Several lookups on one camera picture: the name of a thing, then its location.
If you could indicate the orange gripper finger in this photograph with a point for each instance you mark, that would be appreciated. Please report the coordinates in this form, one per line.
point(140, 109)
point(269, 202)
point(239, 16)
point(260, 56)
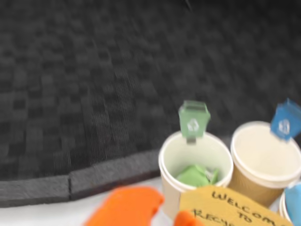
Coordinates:
point(127, 207)
point(187, 220)

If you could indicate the green paper bundle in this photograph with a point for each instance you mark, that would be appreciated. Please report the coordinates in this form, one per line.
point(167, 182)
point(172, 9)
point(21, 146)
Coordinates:
point(192, 176)

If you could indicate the blue paper bundle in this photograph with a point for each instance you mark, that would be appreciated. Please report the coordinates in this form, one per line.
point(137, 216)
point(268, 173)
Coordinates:
point(294, 202)

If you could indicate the yellow welcome paper sign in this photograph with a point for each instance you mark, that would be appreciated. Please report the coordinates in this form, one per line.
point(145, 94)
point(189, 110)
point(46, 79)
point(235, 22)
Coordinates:
point(211, 207)

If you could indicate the paper cup with green tag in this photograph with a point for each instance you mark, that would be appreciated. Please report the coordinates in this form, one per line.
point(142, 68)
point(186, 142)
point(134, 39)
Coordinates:
point(169, 195)

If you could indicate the black foam border strip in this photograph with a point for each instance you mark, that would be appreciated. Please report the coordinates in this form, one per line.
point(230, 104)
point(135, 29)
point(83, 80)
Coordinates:
point(117, 174)
point(35, 191)

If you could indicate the paper cup with orange tag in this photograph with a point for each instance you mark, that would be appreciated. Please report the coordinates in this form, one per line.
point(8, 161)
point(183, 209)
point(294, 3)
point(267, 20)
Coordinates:
point(282, 204)

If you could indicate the green bin picture tag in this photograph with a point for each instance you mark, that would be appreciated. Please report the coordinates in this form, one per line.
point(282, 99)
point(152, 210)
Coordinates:
point(194, 122)

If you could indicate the paper cup with blue tag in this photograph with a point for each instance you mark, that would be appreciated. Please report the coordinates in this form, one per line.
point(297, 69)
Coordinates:
point(258, 150)

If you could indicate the blue bin picture tag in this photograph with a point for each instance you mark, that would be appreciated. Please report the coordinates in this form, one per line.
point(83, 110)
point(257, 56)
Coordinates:
point(284, 122)

